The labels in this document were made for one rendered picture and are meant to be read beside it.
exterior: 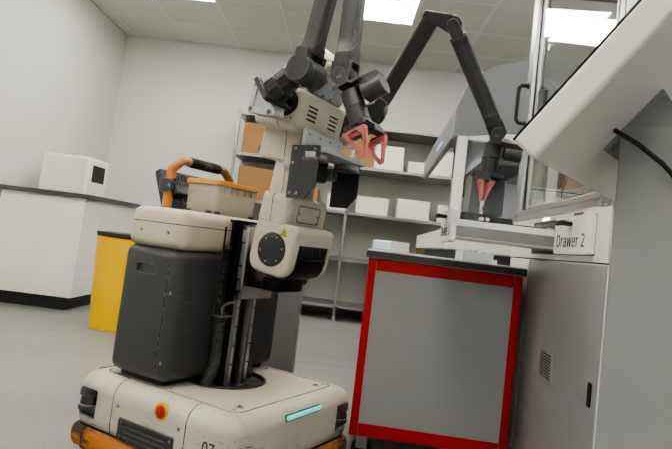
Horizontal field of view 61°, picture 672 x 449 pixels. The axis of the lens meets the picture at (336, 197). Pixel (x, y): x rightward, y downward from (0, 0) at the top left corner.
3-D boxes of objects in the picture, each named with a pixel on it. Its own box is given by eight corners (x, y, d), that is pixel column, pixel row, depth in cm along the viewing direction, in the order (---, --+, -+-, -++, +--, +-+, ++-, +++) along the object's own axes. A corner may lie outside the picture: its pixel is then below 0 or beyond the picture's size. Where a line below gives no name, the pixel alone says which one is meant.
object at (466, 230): (454, 237, 185) (456, 218, 185) (445, 238, 210) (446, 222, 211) (580, 252, 182) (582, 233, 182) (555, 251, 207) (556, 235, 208)
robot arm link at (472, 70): (442, 21, 189) (441, 23, 179) (459, 13, 187) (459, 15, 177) (491, 136, 199) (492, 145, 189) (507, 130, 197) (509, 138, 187)
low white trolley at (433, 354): (342, 460, 203) (367, 248, 209) (350, 410, 265) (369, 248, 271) (507, 485, 199) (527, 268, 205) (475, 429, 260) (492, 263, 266)
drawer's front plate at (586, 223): (587, 254, 149) (590, 213, 150) (552, 253, 178) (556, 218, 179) (593, 255, 149) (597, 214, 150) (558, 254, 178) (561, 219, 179)
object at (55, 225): (-24, 300, 430) (3, 142, 439) (53, 288, 544) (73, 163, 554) (70, 312, 428) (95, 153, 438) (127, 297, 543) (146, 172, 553)
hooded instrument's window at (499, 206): (446, 227, 279) (456, 137, 283) (418, 235, 456) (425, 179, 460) (687, 256, 270) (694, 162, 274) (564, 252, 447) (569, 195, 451)
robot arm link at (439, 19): (430, -2, 187) (428, -1, 178) (465, 19, 187) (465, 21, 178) (362, 112, 205) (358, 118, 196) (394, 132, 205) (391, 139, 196)
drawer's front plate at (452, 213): (449, 241, 183) (452, 207, 184) (439, 241, 212) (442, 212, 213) (454, 241, 183) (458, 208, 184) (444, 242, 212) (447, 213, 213)
